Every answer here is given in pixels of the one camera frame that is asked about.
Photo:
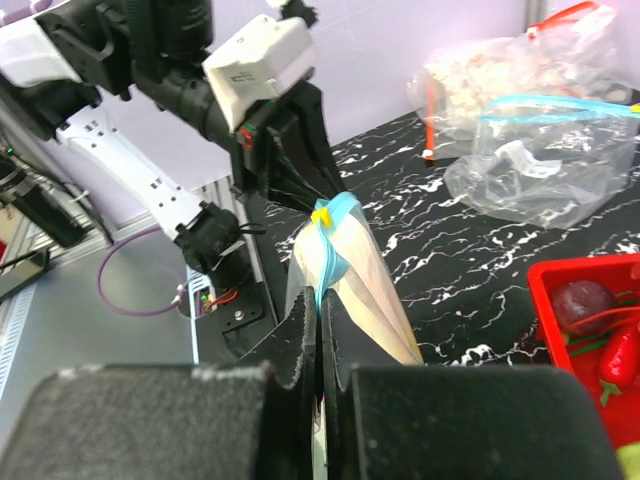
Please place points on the red plastic bin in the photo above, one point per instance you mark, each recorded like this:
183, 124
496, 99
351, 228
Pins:
578, 347

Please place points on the blue zipper clear bag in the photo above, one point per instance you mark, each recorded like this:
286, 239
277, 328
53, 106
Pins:
345, 260

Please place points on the red toy chili pepper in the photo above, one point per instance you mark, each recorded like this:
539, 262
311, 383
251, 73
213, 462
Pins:
619, 364

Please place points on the purple toy onion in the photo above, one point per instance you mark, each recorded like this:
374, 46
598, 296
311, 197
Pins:
578, 300

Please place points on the red zipper clear bag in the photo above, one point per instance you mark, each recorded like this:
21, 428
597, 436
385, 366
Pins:
571, 53

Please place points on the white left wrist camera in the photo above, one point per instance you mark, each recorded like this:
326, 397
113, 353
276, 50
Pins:
263, 60

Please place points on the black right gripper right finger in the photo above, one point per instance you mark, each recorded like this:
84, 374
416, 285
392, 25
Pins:
386, 420

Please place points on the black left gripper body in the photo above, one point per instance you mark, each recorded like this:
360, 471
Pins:
279, 152

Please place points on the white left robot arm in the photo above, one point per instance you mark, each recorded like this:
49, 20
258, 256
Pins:
56, 61

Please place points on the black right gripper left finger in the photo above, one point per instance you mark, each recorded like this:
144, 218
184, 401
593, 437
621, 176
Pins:
251, 420

